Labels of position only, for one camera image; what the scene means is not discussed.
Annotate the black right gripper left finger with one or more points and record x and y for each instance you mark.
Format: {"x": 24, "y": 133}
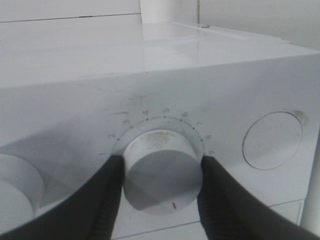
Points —
{"x": 88, "y": 214}

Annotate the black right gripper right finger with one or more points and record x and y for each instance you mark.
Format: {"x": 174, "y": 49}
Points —
{"x": 228, "y": 211}

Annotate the white timer knob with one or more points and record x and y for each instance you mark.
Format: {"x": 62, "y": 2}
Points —
{"x": 162, "y": 172}

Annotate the white power knob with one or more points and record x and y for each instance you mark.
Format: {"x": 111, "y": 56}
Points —
{"x": 21, "y": 191}

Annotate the round door release button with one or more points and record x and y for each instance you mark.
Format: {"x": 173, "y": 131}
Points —
{"x": 272, "y": 140}

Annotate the white microwave oven body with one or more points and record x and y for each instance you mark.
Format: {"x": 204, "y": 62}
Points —
{"x": 72, "y": 95}

